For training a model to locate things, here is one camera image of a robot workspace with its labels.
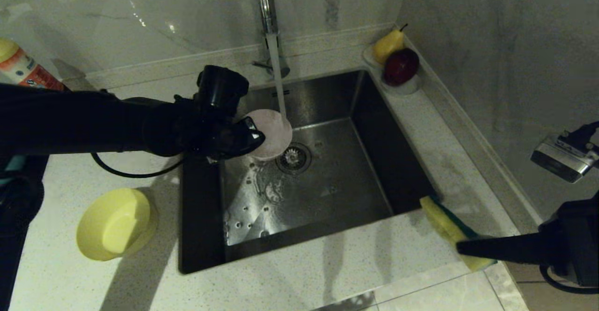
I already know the pink plastic bowl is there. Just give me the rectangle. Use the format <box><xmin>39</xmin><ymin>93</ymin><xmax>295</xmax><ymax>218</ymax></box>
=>
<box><xmin>236</xmin><ymin>109</ymin><xmax>293</xmax><ymax>161</ymax></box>

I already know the green and yellow sponge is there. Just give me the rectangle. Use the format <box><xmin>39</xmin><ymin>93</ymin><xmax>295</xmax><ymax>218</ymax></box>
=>
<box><xmin>420</xmin><ymin>195</ymin><xmax>497</xmax><ymax>272</ymax></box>

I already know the chrome faucet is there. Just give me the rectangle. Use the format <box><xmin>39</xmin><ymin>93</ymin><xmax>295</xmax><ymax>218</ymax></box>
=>
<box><xmin>252</xmin><ymin>0</ymin><xmax>291</xmax><ymax>80</ymax></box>

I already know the yellow plastic bowl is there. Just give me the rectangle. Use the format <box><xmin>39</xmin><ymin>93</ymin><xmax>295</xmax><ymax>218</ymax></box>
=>
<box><xmin>76</xmin><ymin>188</ymin><xmax>159</xmax><ymax>261</ymax></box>

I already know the orange label detergent bottle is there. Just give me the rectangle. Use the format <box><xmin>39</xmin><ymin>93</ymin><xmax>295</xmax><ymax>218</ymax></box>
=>
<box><xmin>0</xmin><ymin>38</ymin><xmax>65</xmax><ymax>91</ymax></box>

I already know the blue plastic bowl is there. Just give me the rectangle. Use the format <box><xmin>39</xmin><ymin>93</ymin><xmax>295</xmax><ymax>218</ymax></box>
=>
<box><xmin>0</xmin><ymin>156</ymin><xmax>27</xmax><ymax>185</ymax></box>

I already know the metal sink drain strainer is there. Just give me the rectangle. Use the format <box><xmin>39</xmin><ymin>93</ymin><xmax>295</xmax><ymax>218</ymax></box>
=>
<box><xmin>276</xmin><ymin>144</ymin><xmax>312</xmax><ymax>175</ymax></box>

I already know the stainless steel sink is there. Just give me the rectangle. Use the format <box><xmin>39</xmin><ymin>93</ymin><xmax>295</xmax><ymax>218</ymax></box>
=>
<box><xmin>179</xmin><ymin>70</ymin><xmax>442</xmax><ymax>274</ymax></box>

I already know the light wooden cabinet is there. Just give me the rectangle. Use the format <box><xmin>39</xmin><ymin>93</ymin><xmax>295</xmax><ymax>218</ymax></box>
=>
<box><xmin>508</xmin><ymin>262</ymin><xmax>599</xmax><ymax>311</ymax></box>

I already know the running water stream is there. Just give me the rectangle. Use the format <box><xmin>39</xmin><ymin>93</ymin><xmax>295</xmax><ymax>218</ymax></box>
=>
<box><xmin>267</xmin><ymin>34</ymin><xmax>288</xmax><ymax>119</ymax></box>

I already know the white fruit tray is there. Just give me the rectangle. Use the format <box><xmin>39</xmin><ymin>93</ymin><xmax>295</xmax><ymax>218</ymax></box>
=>
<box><xmin>361</xmin><ymin>46</ymin><xmax>421</xmax><ymax>96</ymax></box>

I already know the yellow pear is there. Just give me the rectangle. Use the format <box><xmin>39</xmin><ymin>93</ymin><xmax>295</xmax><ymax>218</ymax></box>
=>
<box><xmin>372</xmin><ymin>24</ymin><xmax>408</xmax><ymax>65</ymax></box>

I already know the dark red apple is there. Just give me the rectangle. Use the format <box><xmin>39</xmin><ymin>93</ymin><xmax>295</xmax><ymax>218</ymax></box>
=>
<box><xmin>382</xmin><ymin>48</ymin><xmax>420</xmax><ymax>87</ymax></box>

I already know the black induction cooktop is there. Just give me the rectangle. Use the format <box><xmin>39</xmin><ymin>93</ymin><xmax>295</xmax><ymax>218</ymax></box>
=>
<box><xmin>0</xmin><ymin>154</ymin><xmax>48</xmax><ymax>311</ymax></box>

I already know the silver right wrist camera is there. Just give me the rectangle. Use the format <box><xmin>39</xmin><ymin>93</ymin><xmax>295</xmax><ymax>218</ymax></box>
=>
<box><xmin>531</xmin><ymin>122</ymin><xmax>599</xmax><ymax>183</ymax></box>

